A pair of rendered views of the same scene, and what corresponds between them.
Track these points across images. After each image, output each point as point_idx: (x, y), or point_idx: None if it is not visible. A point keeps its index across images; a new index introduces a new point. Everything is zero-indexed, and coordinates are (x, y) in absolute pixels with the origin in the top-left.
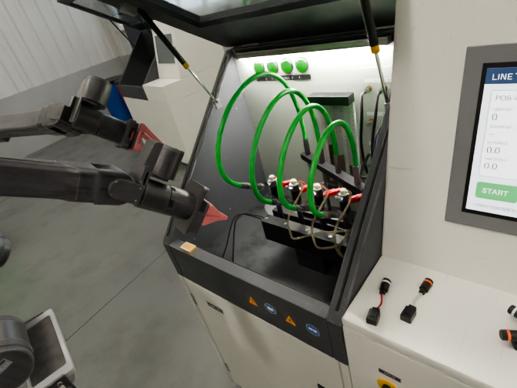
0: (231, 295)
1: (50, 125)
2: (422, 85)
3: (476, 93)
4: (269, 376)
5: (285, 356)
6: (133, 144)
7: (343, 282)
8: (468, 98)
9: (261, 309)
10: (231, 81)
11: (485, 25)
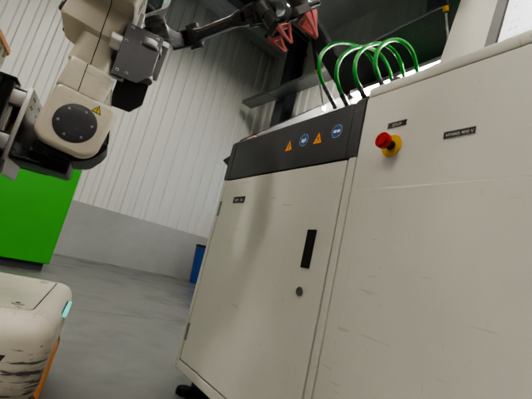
0: (269, 158)
1: (244, 7)
2: (472, 15)
3: (505, 2)
4: (245, 286)
5: (286, 212)
6: (279, 23)
7: None
8: (500, 6)
9: (292, 152)
10: (338, 107)
11: None
